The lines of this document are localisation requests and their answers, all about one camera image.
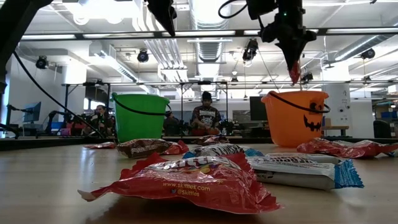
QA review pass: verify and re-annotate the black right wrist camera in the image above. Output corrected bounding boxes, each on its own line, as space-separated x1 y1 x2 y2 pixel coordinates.
247 0 278 20

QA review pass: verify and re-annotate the black computer monitor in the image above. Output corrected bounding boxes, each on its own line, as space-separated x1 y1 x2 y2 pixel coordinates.
249 96 267 122

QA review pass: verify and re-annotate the black office chair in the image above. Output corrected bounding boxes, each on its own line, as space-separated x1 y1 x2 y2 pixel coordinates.
372 120 393 139

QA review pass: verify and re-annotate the blue-lit computer monitor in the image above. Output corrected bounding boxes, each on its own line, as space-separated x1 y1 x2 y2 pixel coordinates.
23 101 42 123

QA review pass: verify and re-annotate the orange jack-o'-lantern bucket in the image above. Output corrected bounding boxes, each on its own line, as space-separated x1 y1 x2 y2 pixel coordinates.
260 90 331 149

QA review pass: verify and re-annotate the silver ceiling air duct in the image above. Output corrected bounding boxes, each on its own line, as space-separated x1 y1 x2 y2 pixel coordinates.
189 0 233 63

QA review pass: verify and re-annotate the wooden bench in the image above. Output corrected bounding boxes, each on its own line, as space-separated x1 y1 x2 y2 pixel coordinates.
322 125 351 138

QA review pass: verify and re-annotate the green plastic bucket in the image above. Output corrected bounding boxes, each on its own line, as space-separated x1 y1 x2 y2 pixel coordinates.
111 92 171 144

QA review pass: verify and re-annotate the red Skittles candy bag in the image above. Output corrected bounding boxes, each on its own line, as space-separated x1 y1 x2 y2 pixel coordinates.
297 138 346 156
77 152 282 215
163 139 190 156
288 59 302 85
83 141 116 150
334 141 398 160

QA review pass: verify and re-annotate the person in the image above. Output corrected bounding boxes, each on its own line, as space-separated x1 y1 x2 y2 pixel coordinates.
91 105 116 138
164 112 182 136
190 90 222 137

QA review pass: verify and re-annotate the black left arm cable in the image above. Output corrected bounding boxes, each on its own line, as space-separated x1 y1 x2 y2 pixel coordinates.
11 49 106 139

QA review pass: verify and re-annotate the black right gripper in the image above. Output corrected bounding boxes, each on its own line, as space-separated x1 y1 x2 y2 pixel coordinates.
260 0 317 70

